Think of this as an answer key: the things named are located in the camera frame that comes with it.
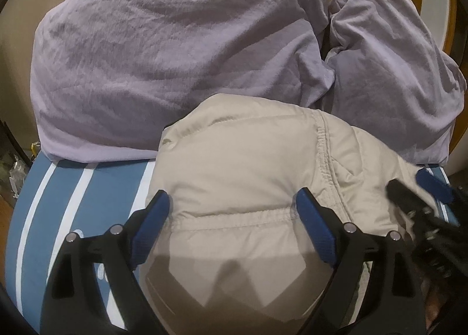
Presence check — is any lavender pillow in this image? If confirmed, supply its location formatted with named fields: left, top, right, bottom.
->
left=321, top=0, right=468, bottom=168

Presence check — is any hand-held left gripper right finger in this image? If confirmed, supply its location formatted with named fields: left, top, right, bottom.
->
left=294, top=187, right=426, bottom=335

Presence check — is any beige puffer jacket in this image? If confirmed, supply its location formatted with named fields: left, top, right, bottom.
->
left=141, top=94, right=451, bottom=335

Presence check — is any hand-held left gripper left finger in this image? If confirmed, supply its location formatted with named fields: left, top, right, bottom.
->
left=40, top=189, right=171, bottom=335

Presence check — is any blue white striped bedsheet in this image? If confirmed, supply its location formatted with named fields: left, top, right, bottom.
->
left=5, top=154, right=462, bottom=335

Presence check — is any clear plastic packet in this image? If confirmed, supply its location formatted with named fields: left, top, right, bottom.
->
left=9, top=157, right=32, bottom=184

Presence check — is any lavender duvet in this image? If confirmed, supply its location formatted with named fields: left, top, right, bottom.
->
left=30, top=0, right=331, bottom=164

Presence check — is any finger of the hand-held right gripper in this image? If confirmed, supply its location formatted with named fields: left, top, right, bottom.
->
left=416, top=168, right=468, bottom=226
left=386, top=178, right=445, bottom=235

